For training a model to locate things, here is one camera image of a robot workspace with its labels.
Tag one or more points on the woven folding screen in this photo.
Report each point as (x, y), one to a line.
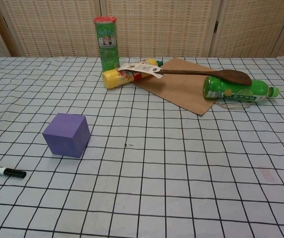
(157, 27)

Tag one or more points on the green chip can red lid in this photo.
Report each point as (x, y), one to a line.
(108, 44)

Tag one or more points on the green plastic bottle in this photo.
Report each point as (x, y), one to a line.
(234, 91)

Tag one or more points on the yellow mustard bottle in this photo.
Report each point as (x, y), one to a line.
(122, 77)

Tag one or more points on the wooden spoon with paper tag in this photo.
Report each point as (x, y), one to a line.
(194, 72)

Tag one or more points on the white tablecloth with black grid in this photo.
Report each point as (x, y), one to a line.
(157, 173)

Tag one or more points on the purple foam cube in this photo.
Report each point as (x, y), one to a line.
(66, 137)

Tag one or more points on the brown paper bag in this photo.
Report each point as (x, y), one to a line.
(181, 89)

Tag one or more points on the black capped marker pen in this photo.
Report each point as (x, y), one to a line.
(10, 171)

